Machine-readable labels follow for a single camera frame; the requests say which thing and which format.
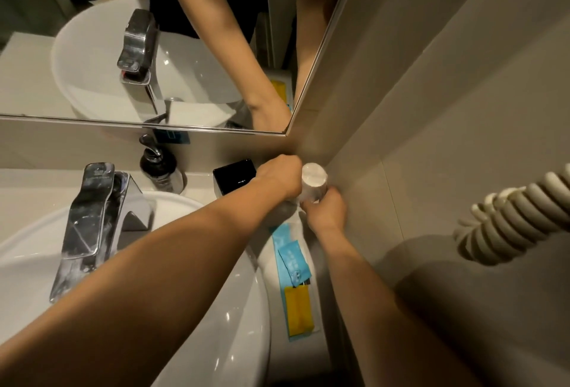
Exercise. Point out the person's right hand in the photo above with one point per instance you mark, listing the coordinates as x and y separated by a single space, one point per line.
327 215

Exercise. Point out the person's left hand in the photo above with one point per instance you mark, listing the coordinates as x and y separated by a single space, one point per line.
280 175

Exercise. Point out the person's left forearm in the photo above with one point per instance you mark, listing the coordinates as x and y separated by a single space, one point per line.
133 288

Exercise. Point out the person's right forearm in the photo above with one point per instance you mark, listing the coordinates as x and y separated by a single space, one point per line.
383 311

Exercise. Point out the black square container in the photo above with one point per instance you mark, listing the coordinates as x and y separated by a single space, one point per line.
232 176

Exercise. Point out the blue amenity packet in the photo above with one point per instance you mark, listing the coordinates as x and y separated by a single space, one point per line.
294 262

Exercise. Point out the blue-edged amenity tray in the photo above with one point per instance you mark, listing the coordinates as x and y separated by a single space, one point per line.
285 275

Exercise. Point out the yellow amenity packet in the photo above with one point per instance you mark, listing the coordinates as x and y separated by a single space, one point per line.
297 311

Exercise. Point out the dark soap dispenser bottle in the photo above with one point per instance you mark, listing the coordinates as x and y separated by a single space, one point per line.
160 166

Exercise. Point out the white ceramic wash basin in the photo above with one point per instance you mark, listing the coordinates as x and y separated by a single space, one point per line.
213 311

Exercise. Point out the chrome basin faucet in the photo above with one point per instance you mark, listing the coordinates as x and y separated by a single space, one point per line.
91 226

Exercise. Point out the wall mirror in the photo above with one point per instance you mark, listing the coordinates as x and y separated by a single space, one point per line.
169 39

